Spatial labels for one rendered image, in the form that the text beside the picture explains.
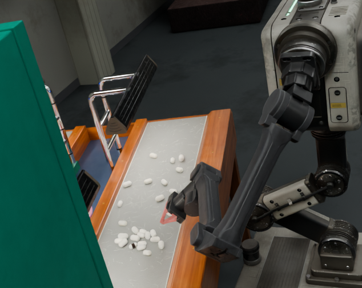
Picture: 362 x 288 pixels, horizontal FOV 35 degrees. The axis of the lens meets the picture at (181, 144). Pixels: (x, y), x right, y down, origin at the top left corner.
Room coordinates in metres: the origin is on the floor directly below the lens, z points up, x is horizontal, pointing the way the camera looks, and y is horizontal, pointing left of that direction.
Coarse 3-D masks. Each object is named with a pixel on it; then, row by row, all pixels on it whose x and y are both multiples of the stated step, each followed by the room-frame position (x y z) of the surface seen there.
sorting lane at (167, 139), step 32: (160, 128) 2.48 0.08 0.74; (192, 128) 2.41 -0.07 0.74; (160, 160) 2.17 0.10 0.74; (192, 160) 2.11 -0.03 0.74; (128, 192) 1.97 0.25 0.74; (160, 192) 1.92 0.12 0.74; (128, 224) 1.76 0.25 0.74; (160, 224) 1.71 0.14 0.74; (128, 256) 1.57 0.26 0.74; (160, 256) 1.53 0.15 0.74
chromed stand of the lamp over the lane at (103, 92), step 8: (104, 80) 2.30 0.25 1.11; (112, 80) 2.29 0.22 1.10; (120, 88) 2.13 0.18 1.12; (128, 88) 2.14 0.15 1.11; (96, 96) 2.15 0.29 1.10; (104, 96) 2.31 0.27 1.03; (104, 104) 2.31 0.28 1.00; (96, 112) 2.16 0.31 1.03; (96, 120) 2.16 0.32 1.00; (104, 120) 2.22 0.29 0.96; (96, 128) 2.16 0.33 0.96; (104, 136) 2.17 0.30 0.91; (112, 136) 2.29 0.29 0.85; (104, 144) 2.16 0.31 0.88; (112, 144) 2.23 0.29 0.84; (104, 152) 2.16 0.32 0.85; (120, 152) 2.31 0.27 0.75; (112, 168) 2.16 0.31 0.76
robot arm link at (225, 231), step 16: (272, 96) 1.27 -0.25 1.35; (288, 96) 1.24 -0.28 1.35; (272, 112) 1.22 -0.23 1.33; (272, 128) 1.20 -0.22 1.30; (304, 128) 1.21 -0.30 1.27; (272, 144) 1.19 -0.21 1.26; (256, 160) 1.18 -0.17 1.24; (272, 160) 1.17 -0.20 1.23; (256, 176) 1.15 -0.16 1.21; (240, 192) 1.14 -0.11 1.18; (256, 192) 1.13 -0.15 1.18; (240, 208) 1.11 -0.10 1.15; (224, 224) 1.10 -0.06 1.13; (240, 224) 1.10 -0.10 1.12; (208, 240) 1.10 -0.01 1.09; (224, 240) 1.08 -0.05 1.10; (240, 240) 1.08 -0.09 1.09; (208, 256) 1.13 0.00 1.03; (224, 256) 1.08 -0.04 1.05
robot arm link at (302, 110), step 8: (296, 88) 1.26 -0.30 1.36; (296, 96) 1.24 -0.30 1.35; (304, 96) 1.25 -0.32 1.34; (288, 104) 1.22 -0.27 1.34; (296, 104) 1.23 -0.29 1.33; (304, 104) 1.24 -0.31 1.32; (288, 112) 1.22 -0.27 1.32; (296, 112) 1.22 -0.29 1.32; (304, 112) 1.22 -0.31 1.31; (280, 120) 1.22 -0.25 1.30; (288, 120) 1.22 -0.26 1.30; (296, 120) 1.21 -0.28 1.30; (288, 128) 1.23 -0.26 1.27; (296, 128) 1.22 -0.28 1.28
